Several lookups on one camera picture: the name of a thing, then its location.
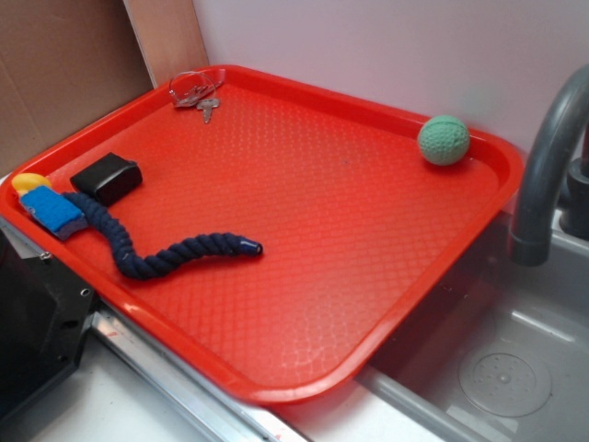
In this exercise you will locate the silver keys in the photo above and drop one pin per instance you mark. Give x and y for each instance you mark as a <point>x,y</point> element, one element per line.
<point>193,90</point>

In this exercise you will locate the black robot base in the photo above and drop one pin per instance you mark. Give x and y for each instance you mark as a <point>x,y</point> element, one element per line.
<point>46,310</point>

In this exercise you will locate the red plastic tray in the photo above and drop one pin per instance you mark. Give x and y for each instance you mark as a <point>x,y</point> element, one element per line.
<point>356,226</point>

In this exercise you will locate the green textured ball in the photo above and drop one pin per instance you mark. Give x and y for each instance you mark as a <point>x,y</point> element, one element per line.
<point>443,140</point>

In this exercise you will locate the black rectangular block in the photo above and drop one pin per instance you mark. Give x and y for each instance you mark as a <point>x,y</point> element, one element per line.
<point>108,179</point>

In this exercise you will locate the grey sink faucet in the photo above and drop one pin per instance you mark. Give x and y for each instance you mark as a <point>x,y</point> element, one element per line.
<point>555,177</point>

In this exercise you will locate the blue and yellow toy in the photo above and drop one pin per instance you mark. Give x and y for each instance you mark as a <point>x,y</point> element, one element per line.
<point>47,207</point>

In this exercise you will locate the grey plastic sink basin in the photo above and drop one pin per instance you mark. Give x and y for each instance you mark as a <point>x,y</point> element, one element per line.
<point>495,351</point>

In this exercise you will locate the brown cardboard panel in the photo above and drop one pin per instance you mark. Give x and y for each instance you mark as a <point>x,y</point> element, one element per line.
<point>65,64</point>

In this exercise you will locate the silver metal rail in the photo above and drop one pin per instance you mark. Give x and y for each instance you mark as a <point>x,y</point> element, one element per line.
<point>212,412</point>

